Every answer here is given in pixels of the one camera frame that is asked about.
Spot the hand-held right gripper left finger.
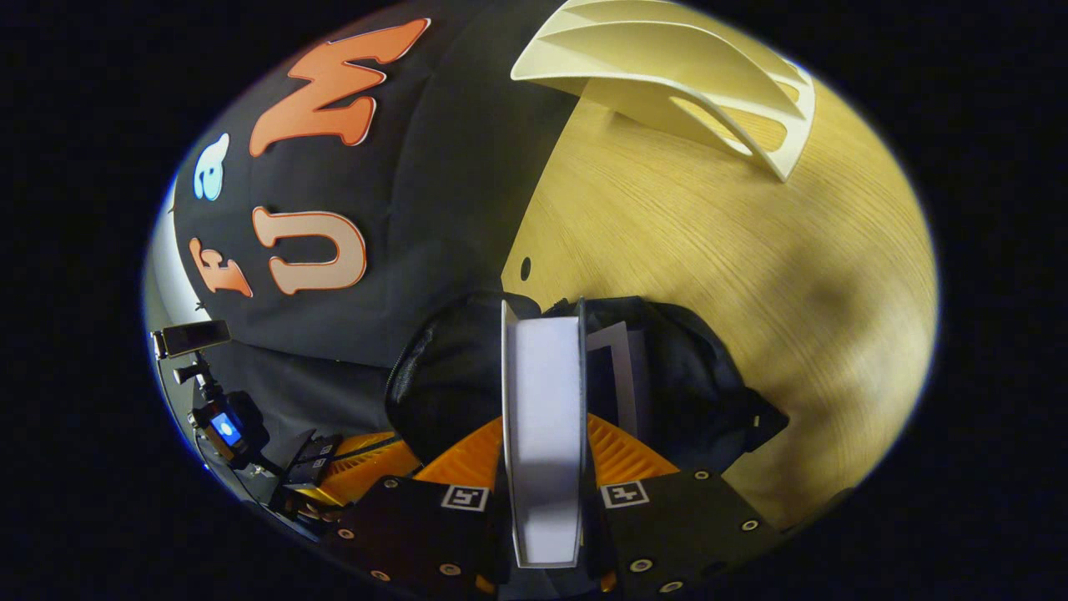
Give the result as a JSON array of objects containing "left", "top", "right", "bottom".
[{"left": 325, "top": 417, "right": 512, "bottom": 597}]

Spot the cream plastic bookshelf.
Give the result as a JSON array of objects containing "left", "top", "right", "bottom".
[{"left": 511, "top": 0, "right": 817, "bottom": 183}]

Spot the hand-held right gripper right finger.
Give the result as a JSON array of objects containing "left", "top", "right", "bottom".
[{"left": 584, "top": 413, "right": 786, "bottom": 597}]

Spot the white spine portrait book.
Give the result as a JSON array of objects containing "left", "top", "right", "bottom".
[{"left": 499, "top": 299, "right": 587, "bottom": 568}]

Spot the blue cover book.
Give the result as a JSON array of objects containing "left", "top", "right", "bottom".
[{"left": 587, "top": 321, "right": 652, "bottom": 439}]

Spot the black schoolbag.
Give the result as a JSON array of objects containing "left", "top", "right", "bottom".
[{"left": 385, "top": 290, "right": 789, "bottom": 477}]

